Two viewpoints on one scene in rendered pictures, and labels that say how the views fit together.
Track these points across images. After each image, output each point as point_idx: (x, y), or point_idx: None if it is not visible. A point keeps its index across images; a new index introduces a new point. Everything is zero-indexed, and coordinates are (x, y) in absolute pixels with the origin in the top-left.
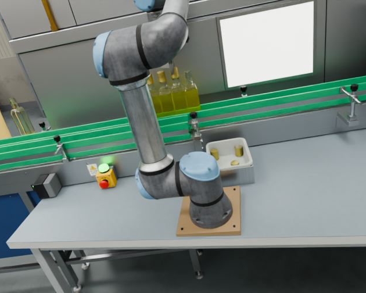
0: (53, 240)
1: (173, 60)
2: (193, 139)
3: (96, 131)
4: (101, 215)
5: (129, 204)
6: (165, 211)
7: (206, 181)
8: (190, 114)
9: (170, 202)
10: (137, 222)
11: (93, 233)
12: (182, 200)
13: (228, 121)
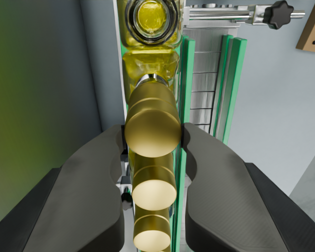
0: (292, 189)
1: (93, 154)
2: (221, 28)
3: (180, 228)
4: (276, 156)
5: (271, 129)
6: (313, 78)
7: None
8: (281, 26)
9: (296, 72)
10: None
11: (304, 157)
12: None
13: None
